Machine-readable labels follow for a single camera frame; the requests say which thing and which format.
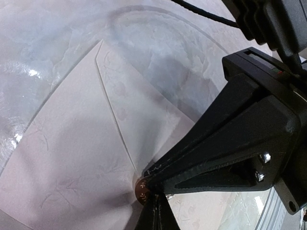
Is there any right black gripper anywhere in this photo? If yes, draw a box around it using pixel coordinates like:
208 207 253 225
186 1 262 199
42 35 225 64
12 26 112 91
143 47 307 215

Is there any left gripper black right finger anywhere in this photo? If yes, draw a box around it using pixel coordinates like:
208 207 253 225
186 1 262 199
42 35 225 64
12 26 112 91
157 194 180 230

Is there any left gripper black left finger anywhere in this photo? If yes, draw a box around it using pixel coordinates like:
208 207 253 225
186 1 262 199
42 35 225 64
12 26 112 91
141 194 158 230

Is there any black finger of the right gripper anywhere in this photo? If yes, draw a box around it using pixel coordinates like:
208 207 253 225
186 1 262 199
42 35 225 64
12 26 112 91
146 153 276 194

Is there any red round seal sticker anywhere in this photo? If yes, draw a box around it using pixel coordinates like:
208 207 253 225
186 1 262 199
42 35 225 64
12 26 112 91
134 177 150 206

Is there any cream envelope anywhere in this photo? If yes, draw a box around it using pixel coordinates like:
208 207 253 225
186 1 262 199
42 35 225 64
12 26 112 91
0 39 272 230

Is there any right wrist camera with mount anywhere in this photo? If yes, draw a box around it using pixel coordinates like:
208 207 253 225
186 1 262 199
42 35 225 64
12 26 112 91
172 0 307 77

